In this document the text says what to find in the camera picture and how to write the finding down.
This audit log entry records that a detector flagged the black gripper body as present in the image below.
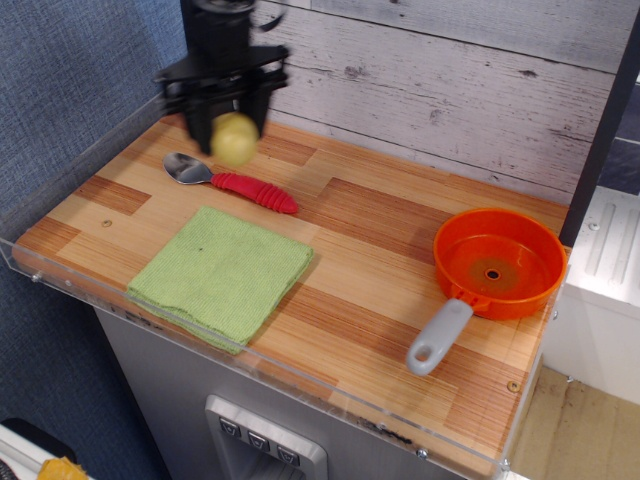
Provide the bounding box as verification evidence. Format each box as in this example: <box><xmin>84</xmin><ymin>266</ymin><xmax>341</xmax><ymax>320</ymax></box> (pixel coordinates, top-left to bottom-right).
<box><xmin>155</xmin><ymin>7</ymin><xmax>290</xmax><ymax>118</ymax></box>

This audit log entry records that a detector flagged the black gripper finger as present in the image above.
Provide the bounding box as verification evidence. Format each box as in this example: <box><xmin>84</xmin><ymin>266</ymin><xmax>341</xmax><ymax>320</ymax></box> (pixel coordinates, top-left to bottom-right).
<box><xmin>238</xmin><ymin>90</ymin><xmax>271</xmax><ymax>136</ymax></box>
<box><xmin>184</xmin><ymin>102</ymin><xmax>214</xmax><ymax>155</ymax></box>

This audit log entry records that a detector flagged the yellow potato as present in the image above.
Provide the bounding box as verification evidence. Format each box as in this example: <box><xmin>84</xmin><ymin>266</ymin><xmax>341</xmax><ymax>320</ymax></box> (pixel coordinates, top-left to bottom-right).
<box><xmin>212</xmin><ymin>112</ymin><xmax>259</xmax><ymax>167</ymax></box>

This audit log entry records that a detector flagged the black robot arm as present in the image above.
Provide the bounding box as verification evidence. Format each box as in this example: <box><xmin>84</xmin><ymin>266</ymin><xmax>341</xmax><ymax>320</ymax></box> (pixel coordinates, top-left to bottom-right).
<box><xmin>155</xmin><ymin>1</ymin><xmax>289</xmax><ymax>155</ymax></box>

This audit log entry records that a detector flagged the green cloth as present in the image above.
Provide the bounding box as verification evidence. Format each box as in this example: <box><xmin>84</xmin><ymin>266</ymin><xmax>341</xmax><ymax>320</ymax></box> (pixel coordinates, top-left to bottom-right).
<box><xmin>127</xmin><ymin>207</ymin><xmax>314</xmax><ymax>355</ymax></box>

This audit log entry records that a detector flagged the clear acrylic table guard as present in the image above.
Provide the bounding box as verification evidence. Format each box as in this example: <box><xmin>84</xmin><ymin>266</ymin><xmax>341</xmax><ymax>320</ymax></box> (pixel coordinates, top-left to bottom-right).
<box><xmin>1</xmin><ymin>70</ymin><xmax>575</xmax><ymax>479</ymax></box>

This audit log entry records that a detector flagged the grey cabinet with dispenser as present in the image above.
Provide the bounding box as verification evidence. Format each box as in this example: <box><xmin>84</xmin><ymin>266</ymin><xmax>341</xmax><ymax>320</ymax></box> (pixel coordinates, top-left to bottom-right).
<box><xmin>97</xmin><ymin>310</ymin><xmax>457</xmax><ymax>479</ymax></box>

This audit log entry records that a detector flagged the yellow black object bottom left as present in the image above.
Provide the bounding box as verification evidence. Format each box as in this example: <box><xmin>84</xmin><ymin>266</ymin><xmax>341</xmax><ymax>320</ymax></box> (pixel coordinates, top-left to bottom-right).
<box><xmin>1</xmin><ymin>418</ymin><xmax>90</xmax><ymax>480</ymax></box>

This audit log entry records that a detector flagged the white side cabinet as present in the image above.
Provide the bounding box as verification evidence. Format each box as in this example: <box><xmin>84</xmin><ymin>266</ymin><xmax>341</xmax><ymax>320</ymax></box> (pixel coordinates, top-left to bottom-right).
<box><xmin>543</xmin><ymin>186</ymin><xmax>639</xmax><ymax>403</ymax></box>

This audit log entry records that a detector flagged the red handled metal spoon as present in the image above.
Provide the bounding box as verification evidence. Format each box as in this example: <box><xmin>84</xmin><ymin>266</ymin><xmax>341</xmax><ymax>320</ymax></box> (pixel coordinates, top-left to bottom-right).
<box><xmin>162</xmin><ymin>152</ymin><xmax>299</xmax><ymax>214</ymax></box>

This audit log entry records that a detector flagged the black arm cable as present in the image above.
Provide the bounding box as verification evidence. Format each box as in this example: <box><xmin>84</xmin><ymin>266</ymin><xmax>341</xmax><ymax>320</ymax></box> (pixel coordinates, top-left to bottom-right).
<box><xmin>249</xmin><ymin>0</ymin><xmax>291</xmax><ymax>34</ymax></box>

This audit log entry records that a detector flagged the orange pot grey handle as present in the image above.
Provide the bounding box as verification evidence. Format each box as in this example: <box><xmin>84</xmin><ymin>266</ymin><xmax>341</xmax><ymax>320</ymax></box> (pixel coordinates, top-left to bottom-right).
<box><xmin>406</xmin><ymin>208</ymin><xmax>567</xmax><ymax>376</ymax></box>

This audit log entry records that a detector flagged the dark right vertical post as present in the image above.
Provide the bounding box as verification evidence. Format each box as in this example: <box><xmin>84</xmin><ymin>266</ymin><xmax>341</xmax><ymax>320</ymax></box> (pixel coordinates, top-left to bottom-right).
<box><xmin>559</xmin><ymin>10</ymin><xmax>639</xmax><ymax>248</ymax></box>

